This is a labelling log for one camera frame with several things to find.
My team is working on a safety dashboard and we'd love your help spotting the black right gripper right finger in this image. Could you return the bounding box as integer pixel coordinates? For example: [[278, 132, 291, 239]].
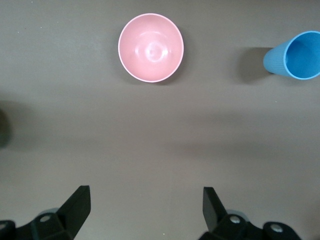
[[199, 186, 302, 240]]

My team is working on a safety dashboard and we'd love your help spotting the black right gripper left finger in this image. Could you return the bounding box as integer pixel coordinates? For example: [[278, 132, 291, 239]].
[[0, 185, 91, 240]]

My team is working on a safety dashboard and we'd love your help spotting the pink bowl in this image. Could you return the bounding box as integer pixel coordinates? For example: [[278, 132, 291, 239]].
[[117, 13, 185, 83]]

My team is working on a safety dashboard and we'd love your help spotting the blue ribbed cup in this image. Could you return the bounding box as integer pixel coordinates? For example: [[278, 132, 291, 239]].
[[262, 30, 320, 81]]

